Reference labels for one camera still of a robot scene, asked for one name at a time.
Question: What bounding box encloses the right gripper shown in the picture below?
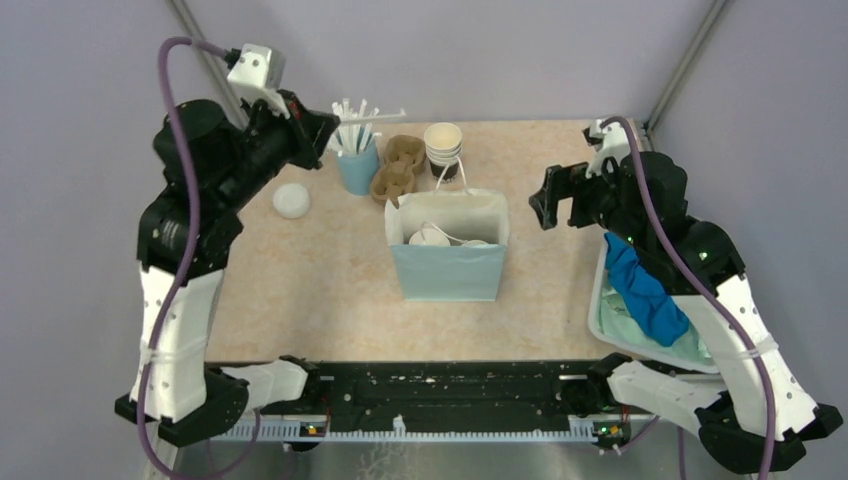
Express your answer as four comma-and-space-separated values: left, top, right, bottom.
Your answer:
530, 150, 649, 252

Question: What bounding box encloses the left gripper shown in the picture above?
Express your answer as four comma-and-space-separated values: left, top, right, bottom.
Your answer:
218, 86, 340, 210

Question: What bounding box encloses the white straw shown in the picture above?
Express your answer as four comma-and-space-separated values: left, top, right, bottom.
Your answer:
340, 109, 407, 125

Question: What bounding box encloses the blue and white paper bag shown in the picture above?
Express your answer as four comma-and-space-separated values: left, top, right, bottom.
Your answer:
384, 157, 510, 302

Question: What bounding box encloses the white plastic cup lid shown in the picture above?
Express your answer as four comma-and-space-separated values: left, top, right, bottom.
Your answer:
408, 227, 451, 247

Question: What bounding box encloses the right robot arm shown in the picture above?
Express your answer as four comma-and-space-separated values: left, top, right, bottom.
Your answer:
529, 152, 843, 474

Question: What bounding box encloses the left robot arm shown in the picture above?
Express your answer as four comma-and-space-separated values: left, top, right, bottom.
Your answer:
115, 90, 340, 447

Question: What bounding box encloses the white wrapped straws bundle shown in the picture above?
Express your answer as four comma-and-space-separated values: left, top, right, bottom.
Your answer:
329, 98, 379, 157

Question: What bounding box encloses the blue straw holder cup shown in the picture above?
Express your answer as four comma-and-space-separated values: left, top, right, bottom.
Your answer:
337, 140, 379, 196

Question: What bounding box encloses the stack of white lids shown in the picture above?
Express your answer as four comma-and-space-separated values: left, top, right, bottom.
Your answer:
272, 183, 312, 220

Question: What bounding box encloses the brown cardboard cup carrier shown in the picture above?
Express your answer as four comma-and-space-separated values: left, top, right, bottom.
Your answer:
369, 134, 426, 207

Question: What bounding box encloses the white plastic basket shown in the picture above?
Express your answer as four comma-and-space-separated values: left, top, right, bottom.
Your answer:
587, 240, 719, 374

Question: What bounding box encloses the stack of paper cups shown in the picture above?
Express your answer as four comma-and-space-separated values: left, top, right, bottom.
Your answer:
423, 122, 463, 183

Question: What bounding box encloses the light green cloth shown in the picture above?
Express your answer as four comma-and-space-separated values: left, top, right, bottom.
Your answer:
590, 288, 715, 372

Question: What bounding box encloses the blue cloth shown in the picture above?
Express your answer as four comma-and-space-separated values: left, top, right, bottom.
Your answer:
604, 233, 690, 347

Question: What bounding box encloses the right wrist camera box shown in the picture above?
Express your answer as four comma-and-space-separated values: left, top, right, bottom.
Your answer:
583, 119, 632, 178

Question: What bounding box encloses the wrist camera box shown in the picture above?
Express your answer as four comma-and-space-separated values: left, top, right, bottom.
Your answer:
583, 119, 632, 178
227, 43, 290, 119

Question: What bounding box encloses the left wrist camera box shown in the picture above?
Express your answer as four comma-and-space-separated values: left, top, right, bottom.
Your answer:
227, 43, 290, 119

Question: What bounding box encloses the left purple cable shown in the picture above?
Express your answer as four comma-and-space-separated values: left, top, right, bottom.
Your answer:
135, 36, 263, 480

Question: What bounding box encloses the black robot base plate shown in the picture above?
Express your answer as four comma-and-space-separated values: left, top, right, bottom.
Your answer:
205, 359, 654, 435

